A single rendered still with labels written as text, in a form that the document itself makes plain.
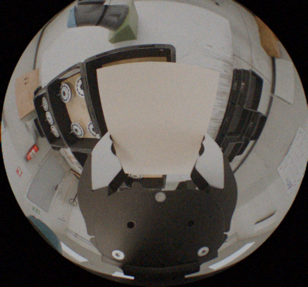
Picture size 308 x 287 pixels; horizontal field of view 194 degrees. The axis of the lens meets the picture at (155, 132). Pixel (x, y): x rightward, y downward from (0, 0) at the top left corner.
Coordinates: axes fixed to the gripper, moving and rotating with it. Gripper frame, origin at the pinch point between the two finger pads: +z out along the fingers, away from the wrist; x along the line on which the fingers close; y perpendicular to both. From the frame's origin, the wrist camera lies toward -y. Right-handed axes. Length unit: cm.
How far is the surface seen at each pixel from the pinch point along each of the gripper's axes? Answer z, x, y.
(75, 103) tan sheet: 27, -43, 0
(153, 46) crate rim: 18.2, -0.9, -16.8
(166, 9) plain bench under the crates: 40, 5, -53
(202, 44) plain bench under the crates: 40, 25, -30
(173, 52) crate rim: 16.8, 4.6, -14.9
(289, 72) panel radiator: 48, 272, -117
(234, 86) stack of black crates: 71, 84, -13
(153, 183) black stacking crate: 20, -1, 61
